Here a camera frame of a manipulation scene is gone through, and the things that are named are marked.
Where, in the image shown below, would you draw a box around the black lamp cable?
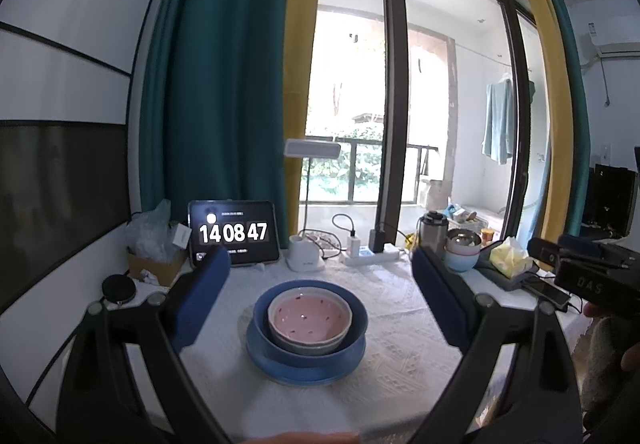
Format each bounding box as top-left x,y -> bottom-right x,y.
299,213 -> 357,251

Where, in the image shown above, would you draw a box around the black round device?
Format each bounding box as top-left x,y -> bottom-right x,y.
102,273 -> 137,306

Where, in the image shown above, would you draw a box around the white textured tablecloth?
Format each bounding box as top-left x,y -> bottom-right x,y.
125,254 -> 586,444

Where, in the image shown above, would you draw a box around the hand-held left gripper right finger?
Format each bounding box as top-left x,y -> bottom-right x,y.
407,245 -> 584,444

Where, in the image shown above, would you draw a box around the small metal bowl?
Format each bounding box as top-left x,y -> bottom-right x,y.
446,229 -> 482,248

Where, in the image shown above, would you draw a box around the white desk lamp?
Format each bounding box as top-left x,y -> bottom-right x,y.
283,137 -> 342,274

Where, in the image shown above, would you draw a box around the person's right forearm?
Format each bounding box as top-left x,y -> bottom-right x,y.
581,317 -> 632,427

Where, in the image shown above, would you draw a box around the dark door frame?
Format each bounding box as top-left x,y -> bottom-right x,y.
376,0 -> 409,246

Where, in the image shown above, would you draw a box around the balcony clutter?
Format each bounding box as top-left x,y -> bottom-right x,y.
446,201 -> 502,246

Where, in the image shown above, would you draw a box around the person's right hand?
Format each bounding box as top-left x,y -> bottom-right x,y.
583,302 -> 640,374

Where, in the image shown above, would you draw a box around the balcony railing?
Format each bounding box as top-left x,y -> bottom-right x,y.
304,136 -> 442,206

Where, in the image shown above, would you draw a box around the teal curtain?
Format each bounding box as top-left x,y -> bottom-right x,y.
536,0 -> 594,238
139,0 -> 297,236

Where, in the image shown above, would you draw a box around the small white box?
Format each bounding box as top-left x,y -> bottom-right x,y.
169,222 -> 192,250

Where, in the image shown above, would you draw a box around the small pink bowl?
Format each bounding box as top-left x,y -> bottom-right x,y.
444,241 -> 484,258

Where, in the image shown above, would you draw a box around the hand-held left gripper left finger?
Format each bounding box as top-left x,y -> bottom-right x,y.
65,245 -> 232,444

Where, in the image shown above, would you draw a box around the light blue plate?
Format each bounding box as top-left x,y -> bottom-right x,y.
259,364 -> 359,386
245,308 -> 366,382

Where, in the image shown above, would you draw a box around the clear plastic bag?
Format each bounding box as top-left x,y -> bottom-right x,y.
124,199 -> 174,261

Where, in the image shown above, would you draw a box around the pink strawberry bowl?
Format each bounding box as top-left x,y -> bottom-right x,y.
267,287 -> 353,348

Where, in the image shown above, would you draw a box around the steel thermos with black lid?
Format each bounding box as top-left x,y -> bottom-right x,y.
417,211 -> 449,261

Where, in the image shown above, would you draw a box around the cardboard box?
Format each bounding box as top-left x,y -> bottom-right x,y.
127,245 -> 189,288

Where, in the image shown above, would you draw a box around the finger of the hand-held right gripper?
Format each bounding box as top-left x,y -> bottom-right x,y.
527,237 -> 569,270
559,233 -> 626,268

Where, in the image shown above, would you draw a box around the yellow curtain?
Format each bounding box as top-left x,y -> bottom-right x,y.
504,0 -> 574,246
281,0 -> 324,236

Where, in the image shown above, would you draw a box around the tablet with clock display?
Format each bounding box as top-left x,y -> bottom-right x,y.
188,199 -> 282,269

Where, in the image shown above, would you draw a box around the white power strip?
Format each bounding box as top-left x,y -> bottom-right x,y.
342,244 -> 401,267

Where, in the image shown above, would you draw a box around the black charger cable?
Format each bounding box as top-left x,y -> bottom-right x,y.
375,223 -> 417,251

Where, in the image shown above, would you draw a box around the light blue towel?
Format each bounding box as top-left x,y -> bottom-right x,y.
481,78 -> 516,166

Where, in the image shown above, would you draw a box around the black smartphone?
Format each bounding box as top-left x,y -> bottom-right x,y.
521,273 -> 572,311

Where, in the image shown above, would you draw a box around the white air conditioner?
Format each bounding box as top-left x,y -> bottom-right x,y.
589,21 -> 640,58

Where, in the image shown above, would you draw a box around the black case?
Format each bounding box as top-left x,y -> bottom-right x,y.
581,163 -> 639,238

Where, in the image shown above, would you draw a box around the stacked pastel bowls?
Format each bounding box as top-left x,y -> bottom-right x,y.
443,251 -> 479,274

